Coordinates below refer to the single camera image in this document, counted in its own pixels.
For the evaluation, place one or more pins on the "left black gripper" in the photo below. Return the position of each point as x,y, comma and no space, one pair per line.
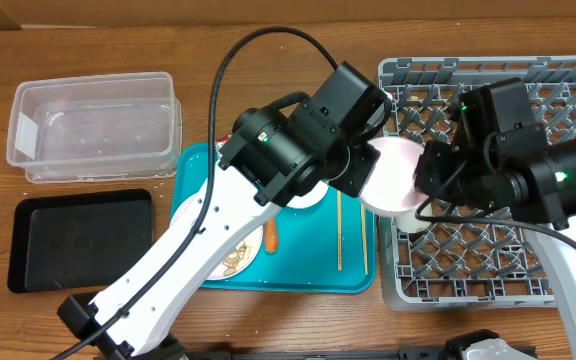
352,182

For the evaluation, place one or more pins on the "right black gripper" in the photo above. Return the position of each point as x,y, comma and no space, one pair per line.
434,159

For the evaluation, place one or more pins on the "pink-rimmed white bowl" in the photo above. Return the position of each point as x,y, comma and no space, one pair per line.
389,190

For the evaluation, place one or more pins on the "wooden chopstick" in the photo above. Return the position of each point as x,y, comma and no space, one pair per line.
364,238
339,230

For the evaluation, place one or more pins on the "white cup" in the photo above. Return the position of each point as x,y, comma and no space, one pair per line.
407,222

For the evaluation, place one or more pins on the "orange carrot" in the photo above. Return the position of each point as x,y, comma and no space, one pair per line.
271,238

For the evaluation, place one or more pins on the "red snack wrapper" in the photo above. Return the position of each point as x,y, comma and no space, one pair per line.
221,141

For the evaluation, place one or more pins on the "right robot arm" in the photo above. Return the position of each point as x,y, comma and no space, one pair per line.
500,157

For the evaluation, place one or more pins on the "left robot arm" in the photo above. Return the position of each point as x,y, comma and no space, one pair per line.
275,153

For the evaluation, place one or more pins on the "grey dishwasher rack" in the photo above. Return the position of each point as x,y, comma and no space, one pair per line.
450,266

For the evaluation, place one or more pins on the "teal serving tray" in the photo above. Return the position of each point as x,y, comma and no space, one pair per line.
306,259

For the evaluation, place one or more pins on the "white plate with peanut shells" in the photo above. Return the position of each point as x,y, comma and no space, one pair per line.
240,257

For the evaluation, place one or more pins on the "clear plastic storage bin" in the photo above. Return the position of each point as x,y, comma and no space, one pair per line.
96,128

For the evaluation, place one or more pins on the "black plastic tray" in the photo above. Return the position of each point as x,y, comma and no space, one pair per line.
80,240

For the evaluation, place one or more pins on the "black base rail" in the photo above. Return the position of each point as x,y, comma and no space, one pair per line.
481,344

